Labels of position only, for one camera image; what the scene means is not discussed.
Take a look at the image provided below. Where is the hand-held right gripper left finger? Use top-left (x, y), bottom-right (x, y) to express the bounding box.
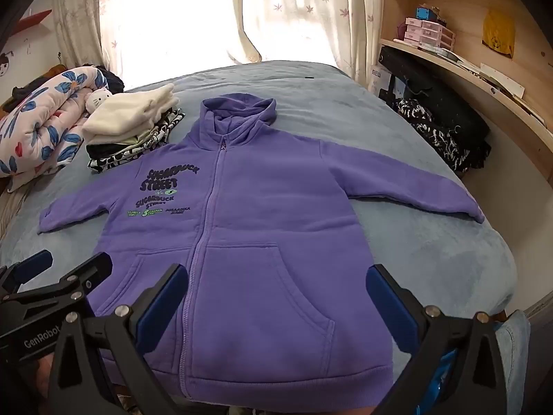
top-left (47, 263), bottom-right (189, 415)

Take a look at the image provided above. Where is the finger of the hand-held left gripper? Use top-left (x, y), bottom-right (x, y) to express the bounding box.
top-left (0, 250), bottom-right (53, 297)
top-left (0, 254), bottom-right (114, 314)

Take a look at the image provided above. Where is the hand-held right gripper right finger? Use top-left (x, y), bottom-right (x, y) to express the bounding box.
top-left (365, 263), bottom-right (508, 415)

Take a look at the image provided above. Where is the purple zip hoodie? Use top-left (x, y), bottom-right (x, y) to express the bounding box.
top-left (38, 96), bottom-right (485, 411)

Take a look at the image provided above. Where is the floral quilt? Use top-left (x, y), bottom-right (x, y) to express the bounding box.
top-left (0, 66), bottom-right (109, 192)

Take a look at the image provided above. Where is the black-white patterned folded garment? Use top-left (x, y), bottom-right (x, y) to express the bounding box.
top-left (86, 110), bottom-right (186, 174)

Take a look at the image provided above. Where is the white cat plush toy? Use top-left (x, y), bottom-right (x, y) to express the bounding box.
top-left (84, 87), bottom-right (114, 115)

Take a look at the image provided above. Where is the black-white patterned cloth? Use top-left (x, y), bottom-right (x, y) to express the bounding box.
top-left (391, 97), bottom-right (476, 172)

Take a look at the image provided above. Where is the dark knit cloth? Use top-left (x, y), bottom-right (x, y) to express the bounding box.
top-left (93, 66), bottom-right (125, 95)

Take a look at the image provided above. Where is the grey-blue bed blanket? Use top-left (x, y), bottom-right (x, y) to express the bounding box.
top-left (0, 61), bottom-right (519, 403)

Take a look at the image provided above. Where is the long black bag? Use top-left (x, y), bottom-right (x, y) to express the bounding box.
top-left (378, 47), bottom-right (492, 169)

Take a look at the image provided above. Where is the white cardboard box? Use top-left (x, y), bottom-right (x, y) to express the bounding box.
top-left (367, 67), bottom-right (407, 100)

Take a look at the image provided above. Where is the floral sheer curtain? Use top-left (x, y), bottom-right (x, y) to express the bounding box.
top-left (259, 0), bottom-right (386, 85)
top-left (51, 0), bottom-right (118, 79)

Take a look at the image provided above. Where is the pill blister pack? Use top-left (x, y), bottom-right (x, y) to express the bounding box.
top-left (428, 45), bottom-right (463, 60)

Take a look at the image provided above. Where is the pink drawer organizer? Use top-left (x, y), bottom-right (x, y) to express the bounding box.
top-left (404, 17), bottom-right (456, 50)

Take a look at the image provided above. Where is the wooden shelf unit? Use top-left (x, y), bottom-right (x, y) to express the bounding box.
top-left (367, 0), bottom-right (553, 182)

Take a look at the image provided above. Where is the cream curtain panel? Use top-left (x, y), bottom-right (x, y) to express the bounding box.
top-left (228, 0), bottom-right (264, 64)

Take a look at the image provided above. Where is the yellow cloth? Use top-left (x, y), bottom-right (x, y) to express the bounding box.
top-left (481, 9), bottom-right (517, 59)

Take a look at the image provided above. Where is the red wall decoration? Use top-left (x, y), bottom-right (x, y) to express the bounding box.
top-left (9, 9), bottom-right (53, 35)

